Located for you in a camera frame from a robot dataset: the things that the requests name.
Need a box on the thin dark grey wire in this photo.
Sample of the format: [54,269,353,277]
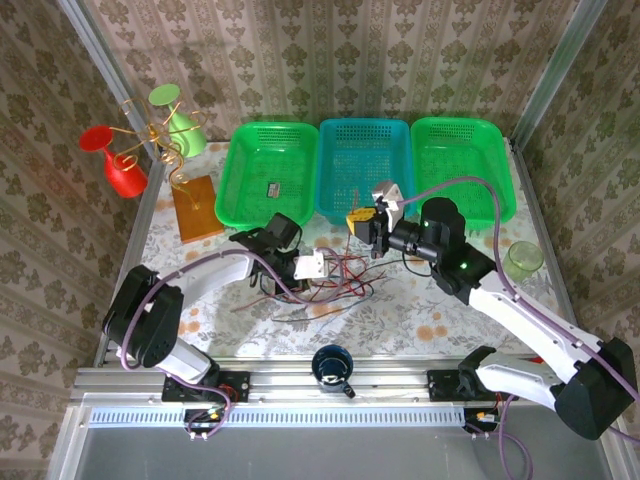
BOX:
[269,279,351,321]

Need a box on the blue perforated plastic basket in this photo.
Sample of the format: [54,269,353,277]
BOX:
[315,118,417,225]

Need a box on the green perforated plastic basket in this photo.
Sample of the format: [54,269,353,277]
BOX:
[409,117,518,232]

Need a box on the translucent green plastic cup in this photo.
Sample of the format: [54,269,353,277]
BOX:
[501,241,545,284]

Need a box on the green perforated basket with label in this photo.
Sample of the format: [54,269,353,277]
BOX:
[214,121,320,235]

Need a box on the light green plastic goblet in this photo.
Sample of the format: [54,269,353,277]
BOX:
[148,83,207,160]

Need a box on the dark blue mug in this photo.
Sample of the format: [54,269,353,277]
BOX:
[310,343,357,400]

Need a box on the red plastic goblet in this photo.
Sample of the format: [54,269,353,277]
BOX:
[78,124,150,200]

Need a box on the black connector block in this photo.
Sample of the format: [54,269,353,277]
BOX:
[463,407,501,435]
[183,407,227,435]

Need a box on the grey metal panel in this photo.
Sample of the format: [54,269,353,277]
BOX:
[64,424,619,480]

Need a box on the thin black left gripper cable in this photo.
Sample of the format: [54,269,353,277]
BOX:
[247,272,277,301]

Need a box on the gold wire rack wooden base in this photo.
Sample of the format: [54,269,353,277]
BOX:
[108,97,226,246]

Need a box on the aluminium table side rail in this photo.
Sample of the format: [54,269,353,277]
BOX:
[505,137,576,326]
[93,159,169,369]

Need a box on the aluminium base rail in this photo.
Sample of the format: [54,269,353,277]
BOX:
[73,355,556,404]

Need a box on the white slotted cable duct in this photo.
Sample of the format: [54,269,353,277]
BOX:
[87,403,469,430]

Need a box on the aluminium frame post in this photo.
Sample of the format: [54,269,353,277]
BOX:
[55,0,169,171]
[510,0,610,149]

